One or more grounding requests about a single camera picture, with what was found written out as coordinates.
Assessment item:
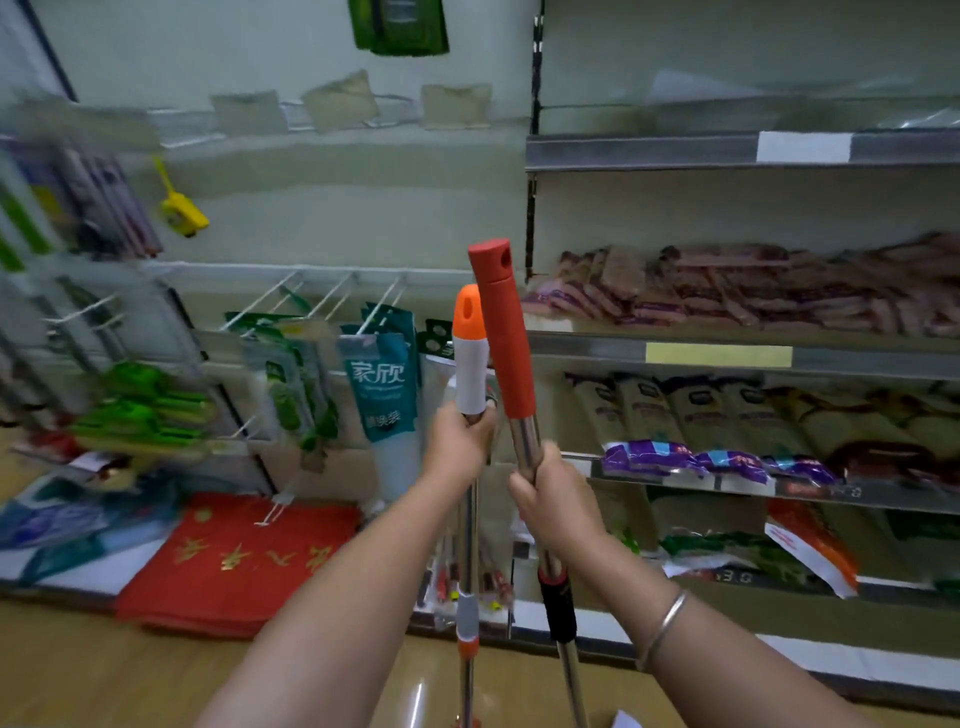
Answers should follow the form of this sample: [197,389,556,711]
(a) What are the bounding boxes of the grey metal shelving unit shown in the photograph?
[522,0,960,715]

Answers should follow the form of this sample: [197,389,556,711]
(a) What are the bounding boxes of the green food packet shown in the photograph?
[660,529,813,586]

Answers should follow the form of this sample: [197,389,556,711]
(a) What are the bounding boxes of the mop pole white orange handle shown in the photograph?
[450,283,490,728]

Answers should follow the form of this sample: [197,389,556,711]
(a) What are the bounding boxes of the bunch of small packaged goods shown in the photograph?
[414,525,517,630]

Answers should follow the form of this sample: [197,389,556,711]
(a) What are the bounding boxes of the blue plastic bags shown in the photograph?
[0,474,183,588]

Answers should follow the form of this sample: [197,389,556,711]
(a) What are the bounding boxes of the teal hanging package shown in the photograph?
[339,302,421,445]

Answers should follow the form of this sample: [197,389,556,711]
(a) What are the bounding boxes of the white shelf label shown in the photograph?
[756,132,855,165]

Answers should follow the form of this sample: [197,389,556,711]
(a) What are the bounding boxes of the row of beige noodle packets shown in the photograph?
[564,372,960,492]

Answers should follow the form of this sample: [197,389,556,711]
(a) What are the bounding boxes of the pile of maroon food packets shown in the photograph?
[522,231,960,340]

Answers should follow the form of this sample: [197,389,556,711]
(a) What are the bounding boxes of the person's right forearm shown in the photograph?
[577,536,875,728]

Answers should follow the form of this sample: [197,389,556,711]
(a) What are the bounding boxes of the orange and white packet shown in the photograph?
[763,498,861,600]

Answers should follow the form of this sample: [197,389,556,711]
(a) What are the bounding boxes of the green wall sign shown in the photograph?
[347,0,451,58]

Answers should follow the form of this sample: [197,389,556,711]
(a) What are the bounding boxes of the silver bracelet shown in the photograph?
[636,589,690,674]

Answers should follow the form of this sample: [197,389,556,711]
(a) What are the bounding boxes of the yellow hanging tool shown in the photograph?
[152,156,211,239]

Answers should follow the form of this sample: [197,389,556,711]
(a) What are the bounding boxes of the yellow shelf label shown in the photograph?
[645,342,795,369]

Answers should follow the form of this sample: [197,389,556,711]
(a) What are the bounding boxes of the bunch of green brushes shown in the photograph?
[69,362,216,460]

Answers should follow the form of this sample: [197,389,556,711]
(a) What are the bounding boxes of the green hanging package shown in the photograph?
[223,310,340,454]

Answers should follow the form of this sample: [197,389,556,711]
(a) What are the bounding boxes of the person's left forearm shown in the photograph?
[193,471,460,728]

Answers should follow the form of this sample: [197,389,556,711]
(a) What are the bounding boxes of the white wire hook rack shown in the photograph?
[142,259,470,339]

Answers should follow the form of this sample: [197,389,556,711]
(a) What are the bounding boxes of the person's right hand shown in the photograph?
[507,441,610,562]

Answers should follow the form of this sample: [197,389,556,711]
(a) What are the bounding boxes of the stack of red door mats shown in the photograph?
[114,492,363,640]

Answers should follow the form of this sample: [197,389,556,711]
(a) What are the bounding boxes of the purple snack packet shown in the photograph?
[763,454,843,487]
[601,440,702,479]
[697,450,770,485]

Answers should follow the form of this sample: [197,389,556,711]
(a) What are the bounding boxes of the person's left hand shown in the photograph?
[422,399,498,490]

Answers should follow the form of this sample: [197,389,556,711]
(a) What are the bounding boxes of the beige hanging cloth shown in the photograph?
[209,90,290,137]
[420,82,494,130]
[301,69,381,134]

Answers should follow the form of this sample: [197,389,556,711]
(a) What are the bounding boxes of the bunch of hanging dark sticks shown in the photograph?
[15,142,164,261]

